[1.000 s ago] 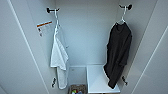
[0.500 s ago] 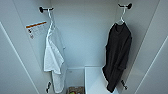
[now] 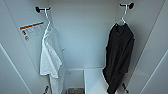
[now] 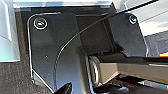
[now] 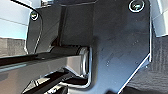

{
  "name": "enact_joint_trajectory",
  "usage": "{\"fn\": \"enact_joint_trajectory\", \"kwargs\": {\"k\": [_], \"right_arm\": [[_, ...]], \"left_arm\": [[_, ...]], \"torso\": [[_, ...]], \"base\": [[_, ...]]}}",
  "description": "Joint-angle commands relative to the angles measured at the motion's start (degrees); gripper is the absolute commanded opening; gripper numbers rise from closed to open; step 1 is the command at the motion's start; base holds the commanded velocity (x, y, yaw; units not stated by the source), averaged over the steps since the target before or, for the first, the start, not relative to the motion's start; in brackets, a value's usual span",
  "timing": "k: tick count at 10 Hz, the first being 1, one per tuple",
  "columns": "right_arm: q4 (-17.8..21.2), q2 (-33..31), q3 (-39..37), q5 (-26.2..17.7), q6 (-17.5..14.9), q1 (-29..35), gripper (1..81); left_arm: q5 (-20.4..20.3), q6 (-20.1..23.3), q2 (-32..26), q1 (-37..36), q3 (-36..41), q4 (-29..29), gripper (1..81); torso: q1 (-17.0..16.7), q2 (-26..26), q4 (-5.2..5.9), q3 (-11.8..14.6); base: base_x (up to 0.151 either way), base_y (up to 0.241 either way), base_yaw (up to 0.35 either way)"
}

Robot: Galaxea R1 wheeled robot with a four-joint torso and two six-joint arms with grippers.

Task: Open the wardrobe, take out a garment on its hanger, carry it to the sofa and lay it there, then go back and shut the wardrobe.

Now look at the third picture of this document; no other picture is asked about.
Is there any black garment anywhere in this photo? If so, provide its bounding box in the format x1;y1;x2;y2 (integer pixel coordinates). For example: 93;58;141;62
101;22;136;94

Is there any white clothes hanger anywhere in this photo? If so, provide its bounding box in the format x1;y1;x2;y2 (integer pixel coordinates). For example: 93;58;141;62
114;4;130;27
42;8;56;34

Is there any white wardrobe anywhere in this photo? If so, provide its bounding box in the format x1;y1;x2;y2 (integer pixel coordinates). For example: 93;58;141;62
0;0;168;94

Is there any white inner shelf unit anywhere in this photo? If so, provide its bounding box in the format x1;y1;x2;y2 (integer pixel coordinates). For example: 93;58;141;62
82;67;112;94

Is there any white shirt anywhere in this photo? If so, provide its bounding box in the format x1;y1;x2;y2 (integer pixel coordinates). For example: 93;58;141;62
39;23;67;94

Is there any orange-striped label sticker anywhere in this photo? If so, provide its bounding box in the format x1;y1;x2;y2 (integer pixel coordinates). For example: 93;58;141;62
19;21;46;42

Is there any black door hinge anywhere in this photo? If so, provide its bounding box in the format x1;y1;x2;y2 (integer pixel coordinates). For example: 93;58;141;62
42;85;50;94
121;83;130;94

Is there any black wall hook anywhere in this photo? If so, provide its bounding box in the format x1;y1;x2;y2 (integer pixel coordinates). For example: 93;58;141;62
119;2;135;11
34;5;52;14

